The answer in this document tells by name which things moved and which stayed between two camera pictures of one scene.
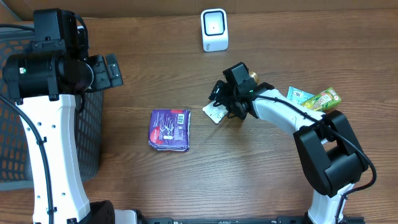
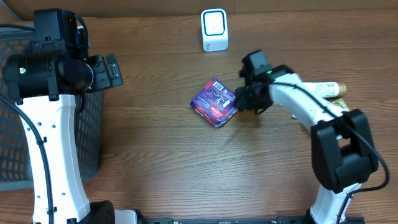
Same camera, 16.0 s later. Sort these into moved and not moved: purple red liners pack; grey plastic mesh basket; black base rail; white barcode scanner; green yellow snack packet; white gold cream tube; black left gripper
Moved: white gold cream tube; green yellow snack packet; purple red liners pack
Not moved: grey plastic mesh basket; white barcode scanner; black base rail; black left gripper
